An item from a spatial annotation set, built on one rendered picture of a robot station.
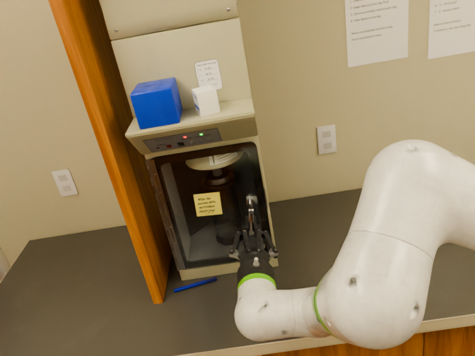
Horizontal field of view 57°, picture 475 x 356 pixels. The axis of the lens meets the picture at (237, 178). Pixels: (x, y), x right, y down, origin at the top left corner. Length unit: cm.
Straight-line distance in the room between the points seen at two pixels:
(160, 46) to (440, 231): 79
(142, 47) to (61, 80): 60
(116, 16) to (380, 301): 88
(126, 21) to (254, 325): 76
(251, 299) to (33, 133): 114
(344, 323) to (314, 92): 118
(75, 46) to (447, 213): 84
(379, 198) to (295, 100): 109
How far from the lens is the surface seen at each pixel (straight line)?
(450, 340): 140
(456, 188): 60
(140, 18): 113
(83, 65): 109
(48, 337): 149
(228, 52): 113
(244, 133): 114
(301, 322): 96
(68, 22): 108
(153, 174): 124
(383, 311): 54
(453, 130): 186
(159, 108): 106
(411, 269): 56
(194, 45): 113
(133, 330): 137
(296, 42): 158
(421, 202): 58
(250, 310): 95
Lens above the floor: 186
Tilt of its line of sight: 27 degrees down
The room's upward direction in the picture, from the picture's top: 11 degrees counter-clockwise
